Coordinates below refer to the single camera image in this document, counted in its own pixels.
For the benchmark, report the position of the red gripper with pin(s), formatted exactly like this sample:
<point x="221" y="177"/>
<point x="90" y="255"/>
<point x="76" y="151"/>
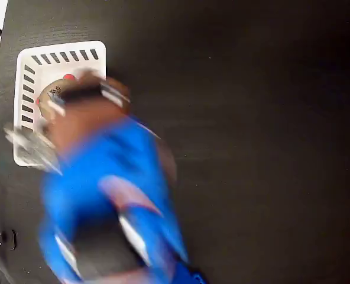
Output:
<point x="84" y="107"/>

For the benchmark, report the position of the white plastic basket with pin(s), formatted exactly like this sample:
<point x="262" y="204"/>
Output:
<point x="45" y="59"/>

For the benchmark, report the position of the black table clamp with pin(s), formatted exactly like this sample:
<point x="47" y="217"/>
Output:
<point x="3" y="238"/>

